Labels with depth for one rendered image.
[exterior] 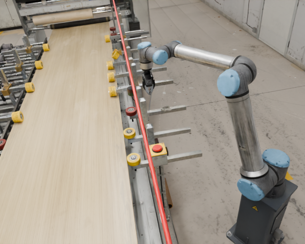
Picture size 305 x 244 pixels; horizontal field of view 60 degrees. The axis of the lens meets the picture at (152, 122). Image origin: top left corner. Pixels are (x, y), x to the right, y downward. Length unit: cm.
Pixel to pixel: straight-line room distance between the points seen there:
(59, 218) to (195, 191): 143
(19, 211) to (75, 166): 36
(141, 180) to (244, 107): 86
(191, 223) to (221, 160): 78
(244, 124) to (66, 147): 108
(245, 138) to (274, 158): 30
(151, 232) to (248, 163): 65
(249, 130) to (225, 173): 134
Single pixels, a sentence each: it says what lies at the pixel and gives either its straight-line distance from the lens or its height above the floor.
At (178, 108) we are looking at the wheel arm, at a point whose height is 85.
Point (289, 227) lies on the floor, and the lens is 248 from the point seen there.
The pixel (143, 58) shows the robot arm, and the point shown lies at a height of 129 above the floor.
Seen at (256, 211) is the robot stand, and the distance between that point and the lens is 192.
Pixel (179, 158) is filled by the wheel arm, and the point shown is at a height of 85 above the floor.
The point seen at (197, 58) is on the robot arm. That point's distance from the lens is 160.
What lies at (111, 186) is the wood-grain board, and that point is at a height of 90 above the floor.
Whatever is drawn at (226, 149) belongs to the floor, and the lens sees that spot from 294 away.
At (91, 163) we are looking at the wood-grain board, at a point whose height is 90.
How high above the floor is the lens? 200
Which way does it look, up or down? 37 degrees down
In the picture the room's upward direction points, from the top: 6 degrees counter-clockwise
